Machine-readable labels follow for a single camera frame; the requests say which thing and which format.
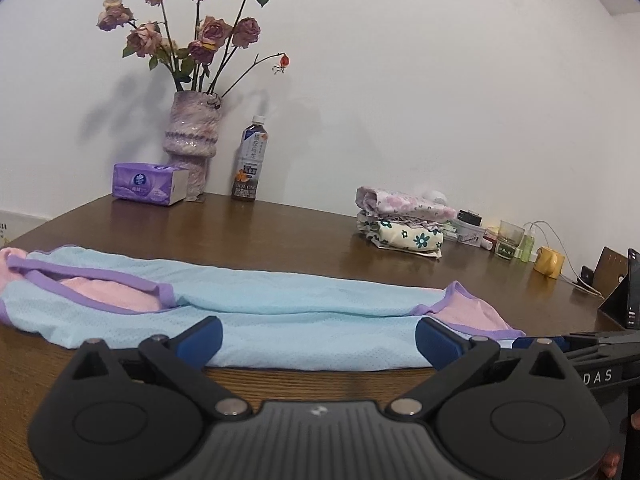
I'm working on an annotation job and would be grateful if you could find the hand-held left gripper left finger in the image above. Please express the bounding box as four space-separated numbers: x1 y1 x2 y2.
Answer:
70 315 251 419

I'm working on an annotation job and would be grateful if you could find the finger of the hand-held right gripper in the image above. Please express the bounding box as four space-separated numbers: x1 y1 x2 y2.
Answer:
512 331 640 355

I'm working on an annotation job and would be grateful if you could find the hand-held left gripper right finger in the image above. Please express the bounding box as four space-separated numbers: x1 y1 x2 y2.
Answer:
390 316 570 418

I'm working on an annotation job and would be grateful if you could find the pink blue mesh vest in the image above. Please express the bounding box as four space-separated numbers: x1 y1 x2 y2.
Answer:
0 245 526 373

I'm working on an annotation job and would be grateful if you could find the person's right hand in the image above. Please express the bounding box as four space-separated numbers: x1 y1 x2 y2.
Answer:
600 404 640 480

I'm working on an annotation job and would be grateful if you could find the yellow mug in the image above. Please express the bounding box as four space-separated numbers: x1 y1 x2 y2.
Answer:
532 246 566 279

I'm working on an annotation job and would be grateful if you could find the clear glass cup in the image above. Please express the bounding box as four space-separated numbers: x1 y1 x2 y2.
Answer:
495 220 526 261

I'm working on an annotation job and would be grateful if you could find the cream floral folded cloth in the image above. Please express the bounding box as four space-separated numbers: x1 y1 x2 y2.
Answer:
357 217 444 261

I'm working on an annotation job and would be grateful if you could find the brown cardboard sheet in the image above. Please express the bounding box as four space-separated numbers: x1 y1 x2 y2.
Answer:
582 246 630 296

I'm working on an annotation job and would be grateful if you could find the pink floral folded cloth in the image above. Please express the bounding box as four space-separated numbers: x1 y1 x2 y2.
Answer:
356 186 458 231

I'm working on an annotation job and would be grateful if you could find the purple tissue pack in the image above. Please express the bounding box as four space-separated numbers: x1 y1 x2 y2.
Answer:
112 162 191 207

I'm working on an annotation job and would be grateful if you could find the tea bottle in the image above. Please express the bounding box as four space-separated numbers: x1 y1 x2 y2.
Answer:
231 115 270 204

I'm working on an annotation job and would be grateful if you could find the purple fuzzy vase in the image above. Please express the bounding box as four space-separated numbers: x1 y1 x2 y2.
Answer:
162 91 222 201

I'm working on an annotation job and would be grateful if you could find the dried rose bouquet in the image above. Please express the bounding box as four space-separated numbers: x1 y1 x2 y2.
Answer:
96 0 292 98

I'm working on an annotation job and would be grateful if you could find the white charging cable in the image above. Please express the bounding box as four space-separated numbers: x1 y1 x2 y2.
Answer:
522 220 606 298

